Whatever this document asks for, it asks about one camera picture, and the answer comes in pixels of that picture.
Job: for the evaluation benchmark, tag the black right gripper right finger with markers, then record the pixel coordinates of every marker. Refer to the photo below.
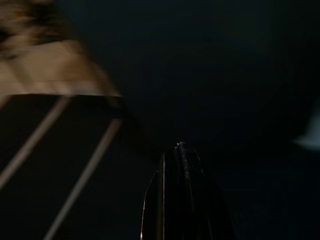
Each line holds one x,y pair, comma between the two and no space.
200,205

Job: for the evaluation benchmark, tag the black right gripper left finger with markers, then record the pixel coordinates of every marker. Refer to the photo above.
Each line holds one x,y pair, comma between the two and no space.
170,200

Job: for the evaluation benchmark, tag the light wooden table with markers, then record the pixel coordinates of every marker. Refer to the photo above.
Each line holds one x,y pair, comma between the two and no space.
50,75

